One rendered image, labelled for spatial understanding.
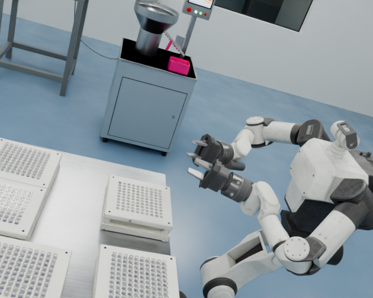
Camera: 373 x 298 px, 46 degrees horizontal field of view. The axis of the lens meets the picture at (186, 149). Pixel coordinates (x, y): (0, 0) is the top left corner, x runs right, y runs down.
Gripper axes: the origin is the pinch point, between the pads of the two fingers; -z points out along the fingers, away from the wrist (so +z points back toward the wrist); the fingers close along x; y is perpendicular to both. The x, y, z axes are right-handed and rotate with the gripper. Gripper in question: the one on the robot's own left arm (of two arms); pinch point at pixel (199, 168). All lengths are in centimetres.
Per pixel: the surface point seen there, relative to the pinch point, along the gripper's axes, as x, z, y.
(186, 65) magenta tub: 68, -8, 192
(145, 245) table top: 27.3, -4.1, -17.3
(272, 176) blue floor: 136, 114, 209
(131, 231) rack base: 27.1, -10.3, -14.6
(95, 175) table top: 38, -30, 13
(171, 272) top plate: 15.5, 4.1, -32.4
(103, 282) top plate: 16.6, -14.5, -44.6
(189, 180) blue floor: 139, 38, 155
